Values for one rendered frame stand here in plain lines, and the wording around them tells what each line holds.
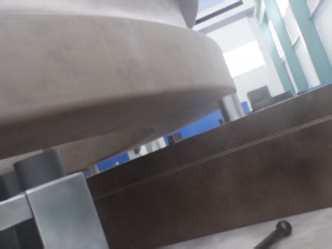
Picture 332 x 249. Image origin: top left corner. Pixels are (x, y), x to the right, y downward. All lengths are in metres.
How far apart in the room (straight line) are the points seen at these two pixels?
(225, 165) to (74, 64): 0.68
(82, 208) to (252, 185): 0.97
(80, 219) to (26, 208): 0.07
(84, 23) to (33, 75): 0.25
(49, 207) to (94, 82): 0.62
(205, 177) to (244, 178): 0.16
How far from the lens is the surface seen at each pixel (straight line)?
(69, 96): 1.08
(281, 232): 1.24
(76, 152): 4.64
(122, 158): 7.20
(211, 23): 6.55
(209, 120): 6.51
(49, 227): 0.57
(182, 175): 1.58
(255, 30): 6.77
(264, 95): 2.52
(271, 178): 1.46
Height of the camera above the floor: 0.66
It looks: 3 degrees up
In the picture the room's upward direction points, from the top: 21 degrees counter-clockwise
